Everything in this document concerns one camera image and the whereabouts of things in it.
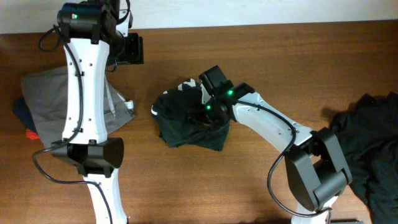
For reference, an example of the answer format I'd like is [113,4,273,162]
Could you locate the dark green t-shirt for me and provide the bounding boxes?
[151,78,229,151]

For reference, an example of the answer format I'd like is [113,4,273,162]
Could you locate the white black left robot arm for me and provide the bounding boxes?
[52,0,144,223]

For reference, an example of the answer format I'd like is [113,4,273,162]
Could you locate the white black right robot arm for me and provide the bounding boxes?
[193,66,353,223]

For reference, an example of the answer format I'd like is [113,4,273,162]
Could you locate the grey folded trousers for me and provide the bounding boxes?
[21,66,135,147]

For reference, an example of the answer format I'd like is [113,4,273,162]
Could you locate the navy folded garment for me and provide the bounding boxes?
[12,96,37,133]

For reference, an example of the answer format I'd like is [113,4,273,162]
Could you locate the orange folded garment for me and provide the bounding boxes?
[25,129,40,140]

